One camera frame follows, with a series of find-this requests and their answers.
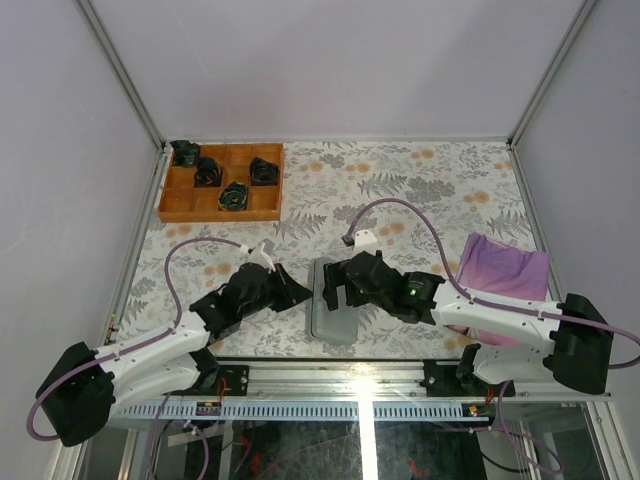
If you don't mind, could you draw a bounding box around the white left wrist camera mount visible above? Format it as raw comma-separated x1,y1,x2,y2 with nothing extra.
239,239,275,271

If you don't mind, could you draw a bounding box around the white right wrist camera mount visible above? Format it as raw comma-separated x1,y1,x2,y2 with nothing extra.
342,230,380,256

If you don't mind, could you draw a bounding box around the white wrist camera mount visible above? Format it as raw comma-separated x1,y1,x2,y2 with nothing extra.
239,239,275,271
342,230,380,256

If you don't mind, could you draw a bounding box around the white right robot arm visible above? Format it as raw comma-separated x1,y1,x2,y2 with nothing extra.
322,251,613,395

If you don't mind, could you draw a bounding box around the black tape roll right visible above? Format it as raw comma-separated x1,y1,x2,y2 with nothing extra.
249,157,280,186

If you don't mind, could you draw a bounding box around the orange wooden compartment tray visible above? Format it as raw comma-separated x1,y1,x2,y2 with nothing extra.
158,141,284,223

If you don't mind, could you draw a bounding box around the black blue tape roll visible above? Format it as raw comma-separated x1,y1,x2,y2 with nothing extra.
218,181,249,212

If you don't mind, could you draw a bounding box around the purple princess print bag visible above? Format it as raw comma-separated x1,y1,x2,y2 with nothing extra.
449,232,551,346

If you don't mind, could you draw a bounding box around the grey plastic tool case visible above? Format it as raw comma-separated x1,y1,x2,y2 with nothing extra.
305,257,359,346

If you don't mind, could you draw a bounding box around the aluminium front rail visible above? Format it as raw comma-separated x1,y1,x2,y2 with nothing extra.
131,357,612,405

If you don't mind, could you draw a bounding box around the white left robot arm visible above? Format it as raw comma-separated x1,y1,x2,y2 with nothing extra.
34,263,312,447

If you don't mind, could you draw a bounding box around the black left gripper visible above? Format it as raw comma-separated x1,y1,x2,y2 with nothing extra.
241,265,315,321

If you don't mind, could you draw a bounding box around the black tape roll top-left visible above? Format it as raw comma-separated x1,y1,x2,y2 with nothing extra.
170,140,201,168

